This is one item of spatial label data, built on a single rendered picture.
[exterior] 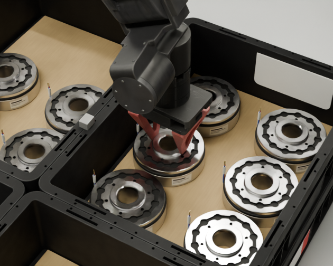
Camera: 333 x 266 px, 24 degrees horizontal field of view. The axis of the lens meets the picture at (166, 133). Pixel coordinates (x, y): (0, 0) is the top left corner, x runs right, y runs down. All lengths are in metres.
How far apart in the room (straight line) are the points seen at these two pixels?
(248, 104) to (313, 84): 0.11
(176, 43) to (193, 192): 0.24
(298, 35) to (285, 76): 0.39
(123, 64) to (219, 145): 0.30
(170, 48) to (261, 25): 0.65
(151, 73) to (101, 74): 0.36
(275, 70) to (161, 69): 0.30
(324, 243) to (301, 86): 0.24
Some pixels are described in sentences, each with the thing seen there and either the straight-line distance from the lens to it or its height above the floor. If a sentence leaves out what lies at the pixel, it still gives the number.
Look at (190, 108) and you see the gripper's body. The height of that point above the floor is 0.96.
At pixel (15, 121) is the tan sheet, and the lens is 1.20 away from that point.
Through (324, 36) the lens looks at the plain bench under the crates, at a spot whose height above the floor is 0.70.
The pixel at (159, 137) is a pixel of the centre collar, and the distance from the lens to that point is 1.10.
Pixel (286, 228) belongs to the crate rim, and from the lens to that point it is 0.94.
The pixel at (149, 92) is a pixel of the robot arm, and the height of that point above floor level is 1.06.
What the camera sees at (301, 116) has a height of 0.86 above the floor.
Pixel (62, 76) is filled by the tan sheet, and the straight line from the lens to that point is 1.26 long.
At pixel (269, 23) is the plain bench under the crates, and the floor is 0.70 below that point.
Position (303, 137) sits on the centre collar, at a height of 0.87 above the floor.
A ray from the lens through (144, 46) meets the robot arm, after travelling 0.90.
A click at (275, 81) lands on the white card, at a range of 1.18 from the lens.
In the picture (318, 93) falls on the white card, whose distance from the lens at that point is 1.16.
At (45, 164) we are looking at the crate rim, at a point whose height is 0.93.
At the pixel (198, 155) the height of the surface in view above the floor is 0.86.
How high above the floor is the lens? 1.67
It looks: 47 degrees down
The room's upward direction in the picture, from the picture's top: straight up
